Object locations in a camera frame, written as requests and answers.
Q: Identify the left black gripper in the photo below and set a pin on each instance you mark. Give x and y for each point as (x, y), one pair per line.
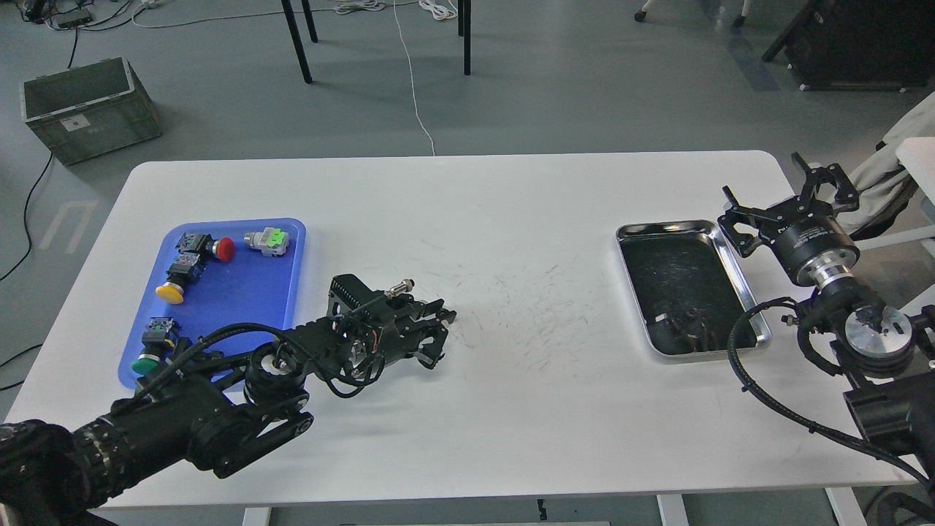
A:
(389, 331)

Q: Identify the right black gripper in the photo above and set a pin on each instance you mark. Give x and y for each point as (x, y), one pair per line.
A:
(800, 231)

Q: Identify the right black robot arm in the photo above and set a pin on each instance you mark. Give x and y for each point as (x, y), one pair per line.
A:
(844, 328)

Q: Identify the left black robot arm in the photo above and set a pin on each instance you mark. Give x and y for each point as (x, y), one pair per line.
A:
(219, 402)

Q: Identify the green grey connector part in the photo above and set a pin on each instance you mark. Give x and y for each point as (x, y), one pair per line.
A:
(269, 242)

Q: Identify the silver metal tray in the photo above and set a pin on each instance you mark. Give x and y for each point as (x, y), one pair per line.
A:
(679, 265)

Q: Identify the black equipment case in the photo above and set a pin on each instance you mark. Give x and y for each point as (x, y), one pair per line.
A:
(859, 44)

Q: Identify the blue plastic tray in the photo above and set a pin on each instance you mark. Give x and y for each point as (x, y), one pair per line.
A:
(250, 288)

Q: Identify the black table leg right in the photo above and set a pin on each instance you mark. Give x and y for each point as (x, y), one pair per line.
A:
(464, 8)

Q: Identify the black table leg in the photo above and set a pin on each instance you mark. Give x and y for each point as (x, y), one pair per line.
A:
(295, 36)
(464, 8)

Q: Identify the grey plastic crate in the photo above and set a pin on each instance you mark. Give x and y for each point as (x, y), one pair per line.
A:
(82, 113)

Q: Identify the red push button switch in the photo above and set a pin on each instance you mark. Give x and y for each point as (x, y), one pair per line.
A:
(222, 249)

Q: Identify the yellow push button switch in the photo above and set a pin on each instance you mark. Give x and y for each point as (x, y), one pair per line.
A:
(185, 270)

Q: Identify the green push button switch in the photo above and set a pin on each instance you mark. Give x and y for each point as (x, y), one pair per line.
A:
(159, 339)

